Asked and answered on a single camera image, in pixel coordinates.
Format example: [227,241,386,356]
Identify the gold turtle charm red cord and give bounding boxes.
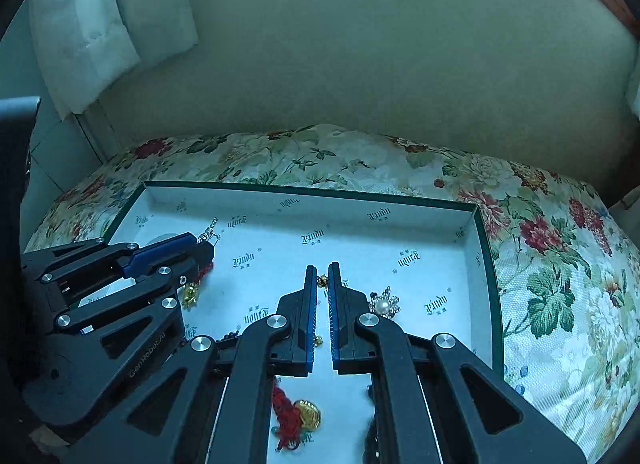
[180,264,216,309]

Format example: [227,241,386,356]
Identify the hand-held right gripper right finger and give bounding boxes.
[327,261,588,464]

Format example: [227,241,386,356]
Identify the dark green cardboard box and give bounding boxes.
[80,180,506,464]

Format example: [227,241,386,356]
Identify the white curtain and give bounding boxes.
[27,0,198,120]

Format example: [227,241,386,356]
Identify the beige upholstered headboard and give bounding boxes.
[95,0,640,205]

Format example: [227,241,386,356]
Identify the pearl cluster brooch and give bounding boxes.
[369,287,401,320]

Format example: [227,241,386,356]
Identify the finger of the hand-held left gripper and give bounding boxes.
[21,232,197,290]
[50,243,217,345]

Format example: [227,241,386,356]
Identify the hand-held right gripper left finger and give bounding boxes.
[67,264,318,464]

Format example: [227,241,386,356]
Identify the floral bedspread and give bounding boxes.
[22,124,640,464]

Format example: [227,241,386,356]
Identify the dark red bead necklace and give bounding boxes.
[215,328,383,464]

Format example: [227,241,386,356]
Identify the gold coin charm red cord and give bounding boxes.
[270,379,323,452]

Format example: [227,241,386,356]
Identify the silver rhinestone brooch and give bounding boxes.
[197,218,221,247]

